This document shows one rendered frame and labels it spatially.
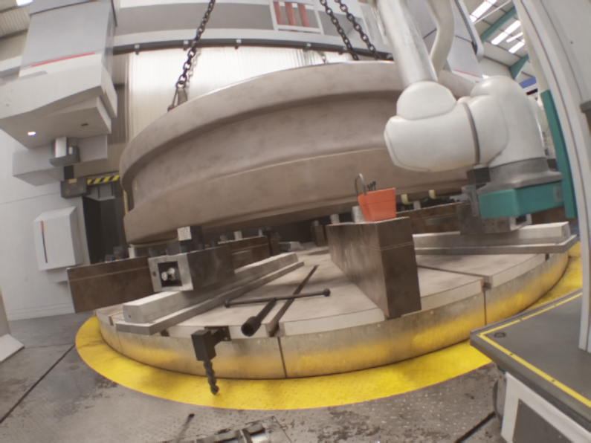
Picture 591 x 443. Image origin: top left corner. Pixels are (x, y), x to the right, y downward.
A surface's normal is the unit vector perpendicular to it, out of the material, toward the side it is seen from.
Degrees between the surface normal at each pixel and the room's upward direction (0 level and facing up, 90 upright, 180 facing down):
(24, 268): 90
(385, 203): 97
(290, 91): 90
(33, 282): 90
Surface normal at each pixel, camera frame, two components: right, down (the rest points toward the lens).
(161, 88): 0.37, -0.08
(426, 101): -0.42, -0.17
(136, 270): 0.69, -0.13
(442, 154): -0.26, 0.65
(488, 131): -0.48, 0.19
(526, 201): -0.03, -0.01
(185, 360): -0.36, 0.04
